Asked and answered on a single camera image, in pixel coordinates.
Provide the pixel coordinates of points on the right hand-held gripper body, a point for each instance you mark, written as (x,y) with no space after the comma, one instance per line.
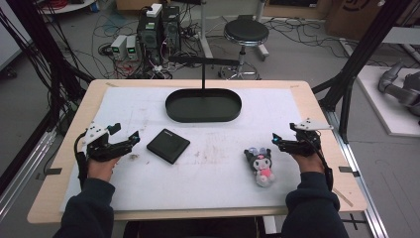
(303,145)

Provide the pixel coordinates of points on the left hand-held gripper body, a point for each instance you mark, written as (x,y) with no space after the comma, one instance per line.
(99,148)

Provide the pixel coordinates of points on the person's right hand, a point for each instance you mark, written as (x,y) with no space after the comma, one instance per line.
(309,163)

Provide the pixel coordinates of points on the person's left hand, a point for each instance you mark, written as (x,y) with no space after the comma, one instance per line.
(100,169)

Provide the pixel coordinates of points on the black and pink plush toy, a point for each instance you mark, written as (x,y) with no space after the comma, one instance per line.
(262,167)

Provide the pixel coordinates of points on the black square box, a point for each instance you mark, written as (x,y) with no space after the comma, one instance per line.
(168,146)

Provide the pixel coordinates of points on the black tape piece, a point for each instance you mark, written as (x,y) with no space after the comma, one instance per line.
(52,171)
(348,170)

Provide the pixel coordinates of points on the black oval tray with stand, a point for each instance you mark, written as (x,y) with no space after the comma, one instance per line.
(203,107)

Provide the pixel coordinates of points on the white table mat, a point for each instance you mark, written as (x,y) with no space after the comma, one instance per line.
(211,185)

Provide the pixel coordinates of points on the grey power supply unit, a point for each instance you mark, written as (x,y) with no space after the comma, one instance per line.
(119,46)
(131,47)

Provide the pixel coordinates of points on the white floor board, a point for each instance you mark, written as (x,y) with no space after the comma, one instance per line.
(383,99)

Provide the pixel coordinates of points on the black computer tower white box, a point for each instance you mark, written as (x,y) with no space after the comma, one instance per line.
(149,36)

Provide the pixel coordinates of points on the black round stool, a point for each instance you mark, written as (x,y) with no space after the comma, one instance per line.
(246,32)

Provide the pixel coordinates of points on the cardboard box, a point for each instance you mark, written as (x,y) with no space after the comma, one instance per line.
(356,16)

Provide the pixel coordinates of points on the white table leg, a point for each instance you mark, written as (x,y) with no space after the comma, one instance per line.
(205,33)

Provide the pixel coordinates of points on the white round table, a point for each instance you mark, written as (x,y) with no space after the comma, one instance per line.
(69,6)

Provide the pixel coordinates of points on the aluminium rail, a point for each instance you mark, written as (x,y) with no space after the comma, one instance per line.
(363,185)
(23,178)

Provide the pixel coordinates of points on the black frame post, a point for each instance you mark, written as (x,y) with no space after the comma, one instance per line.
(43,46)
(360,59)

